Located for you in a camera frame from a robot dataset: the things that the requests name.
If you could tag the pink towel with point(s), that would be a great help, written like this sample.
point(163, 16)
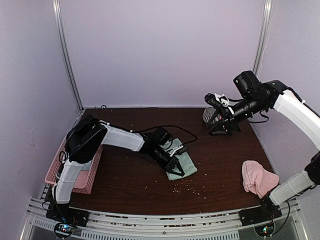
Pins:
point(256, 179)

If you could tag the front aluminium rail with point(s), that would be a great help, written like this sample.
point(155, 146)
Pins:
point(221, 225)

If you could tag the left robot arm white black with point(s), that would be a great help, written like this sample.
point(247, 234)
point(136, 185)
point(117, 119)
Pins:
point(84, 140)

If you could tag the striped grey mug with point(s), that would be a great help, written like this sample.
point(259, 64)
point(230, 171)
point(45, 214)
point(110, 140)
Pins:
point(207, 114)

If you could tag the right aluminium frame post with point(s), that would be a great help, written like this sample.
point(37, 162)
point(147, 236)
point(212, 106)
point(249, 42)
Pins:
point(263, 36)

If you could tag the pink plastic basket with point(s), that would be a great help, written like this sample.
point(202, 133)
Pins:
point(86, 177)

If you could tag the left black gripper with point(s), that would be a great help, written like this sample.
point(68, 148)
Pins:
point(171, 164)

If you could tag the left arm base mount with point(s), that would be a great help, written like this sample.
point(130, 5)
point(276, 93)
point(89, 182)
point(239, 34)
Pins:
point(66, 225)

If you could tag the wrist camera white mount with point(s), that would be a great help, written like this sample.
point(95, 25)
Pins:
point(217, 100)
point(178, 150)

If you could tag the green panda towel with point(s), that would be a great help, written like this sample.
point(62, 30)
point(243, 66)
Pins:
point(185, 161)

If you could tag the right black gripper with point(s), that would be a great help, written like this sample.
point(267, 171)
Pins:
point(227, 125)

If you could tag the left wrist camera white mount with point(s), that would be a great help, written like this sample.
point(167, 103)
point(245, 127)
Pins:
point(178, 150)

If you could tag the left aluminium frame post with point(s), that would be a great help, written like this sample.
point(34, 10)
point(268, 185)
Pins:
point(65, 53)

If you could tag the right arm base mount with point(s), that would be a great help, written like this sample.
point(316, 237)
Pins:
point(262, 222)

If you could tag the aluminium frame post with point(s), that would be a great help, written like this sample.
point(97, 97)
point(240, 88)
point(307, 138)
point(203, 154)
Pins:
point(65, 53)
point(263, 36)

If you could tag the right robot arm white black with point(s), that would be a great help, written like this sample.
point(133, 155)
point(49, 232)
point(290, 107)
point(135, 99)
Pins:
point(258, 97)

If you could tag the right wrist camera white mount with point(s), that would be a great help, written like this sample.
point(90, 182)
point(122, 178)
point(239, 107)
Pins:
point(217, 100)

